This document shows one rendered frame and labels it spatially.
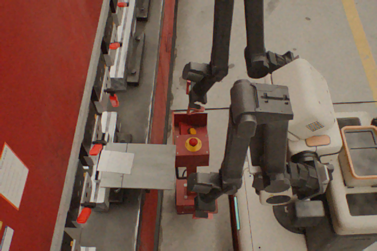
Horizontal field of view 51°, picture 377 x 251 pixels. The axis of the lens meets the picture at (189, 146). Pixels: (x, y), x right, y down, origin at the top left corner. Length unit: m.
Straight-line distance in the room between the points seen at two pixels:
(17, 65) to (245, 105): 0.44
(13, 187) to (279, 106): 0.54
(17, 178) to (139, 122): 0.98
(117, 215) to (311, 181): 0.73
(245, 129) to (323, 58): 2.39
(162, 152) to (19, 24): 0.82
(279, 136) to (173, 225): 1.54
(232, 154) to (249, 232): 1.15
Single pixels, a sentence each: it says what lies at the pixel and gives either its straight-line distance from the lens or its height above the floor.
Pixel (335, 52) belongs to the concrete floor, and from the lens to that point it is 3.28.
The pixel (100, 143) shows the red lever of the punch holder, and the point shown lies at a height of 1.27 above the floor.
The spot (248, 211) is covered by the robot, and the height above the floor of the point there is 0.28.
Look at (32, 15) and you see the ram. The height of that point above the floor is 1.76.
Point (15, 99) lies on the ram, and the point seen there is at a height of 1.73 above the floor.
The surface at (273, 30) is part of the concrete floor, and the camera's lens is 3.31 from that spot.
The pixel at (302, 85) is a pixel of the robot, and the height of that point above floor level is 1.38.
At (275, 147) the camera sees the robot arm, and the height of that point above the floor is 1.43.
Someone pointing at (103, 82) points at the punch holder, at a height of 1.25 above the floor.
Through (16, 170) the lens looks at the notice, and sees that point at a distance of 0.79.
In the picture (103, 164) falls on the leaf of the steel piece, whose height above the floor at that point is 1.00.
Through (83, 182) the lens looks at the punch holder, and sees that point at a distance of 1.18.
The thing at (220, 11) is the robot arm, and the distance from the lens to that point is 1.22.
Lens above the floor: 2.31
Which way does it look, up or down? 61 degrees down
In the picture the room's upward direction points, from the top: 2 degrees counter-clockwise
